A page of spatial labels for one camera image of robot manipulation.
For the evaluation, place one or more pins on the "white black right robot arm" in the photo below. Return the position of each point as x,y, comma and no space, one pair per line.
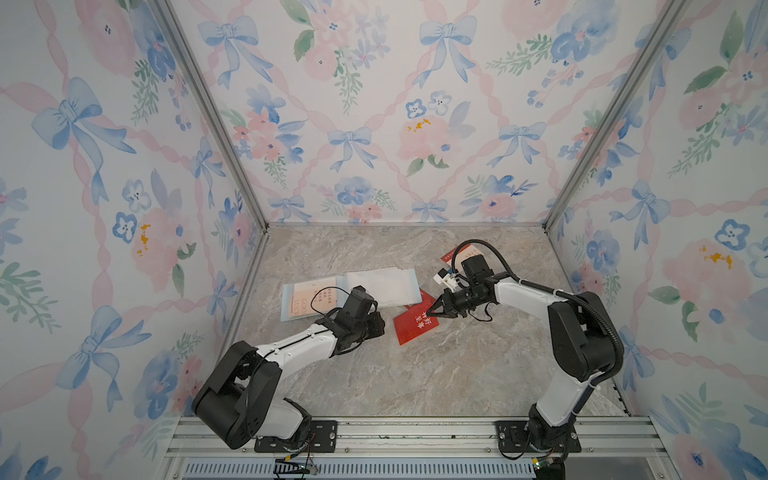
585,343

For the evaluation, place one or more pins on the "pink good luck card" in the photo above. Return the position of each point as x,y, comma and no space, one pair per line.
311,297

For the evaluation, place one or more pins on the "red card gold text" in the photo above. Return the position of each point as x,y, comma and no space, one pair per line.
413,323

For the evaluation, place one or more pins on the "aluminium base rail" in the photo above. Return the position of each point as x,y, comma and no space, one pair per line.
426,448

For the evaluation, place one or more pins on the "red money card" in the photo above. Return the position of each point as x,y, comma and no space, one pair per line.
426,301

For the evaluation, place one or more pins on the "red and cream card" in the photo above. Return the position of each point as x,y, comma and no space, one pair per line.
448,257

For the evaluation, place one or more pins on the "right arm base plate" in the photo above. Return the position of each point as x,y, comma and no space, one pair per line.
516,436

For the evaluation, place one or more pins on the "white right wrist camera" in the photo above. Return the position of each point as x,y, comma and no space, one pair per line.
447,279

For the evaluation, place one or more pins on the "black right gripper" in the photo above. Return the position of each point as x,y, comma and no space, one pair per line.
449,309

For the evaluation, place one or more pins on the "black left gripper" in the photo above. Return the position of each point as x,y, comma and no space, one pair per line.
378,327

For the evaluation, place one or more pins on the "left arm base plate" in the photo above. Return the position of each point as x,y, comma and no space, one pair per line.
316,436

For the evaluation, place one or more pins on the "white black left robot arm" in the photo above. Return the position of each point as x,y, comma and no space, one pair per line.
237,401

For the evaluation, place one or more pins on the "aluminium corner post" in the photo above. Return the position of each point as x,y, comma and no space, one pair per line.
179,44
658,36

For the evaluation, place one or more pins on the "aluminium corner post right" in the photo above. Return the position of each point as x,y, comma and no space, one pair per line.
658,36

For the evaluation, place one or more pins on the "aluminium corner post left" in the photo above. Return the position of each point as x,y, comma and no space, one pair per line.
179,44

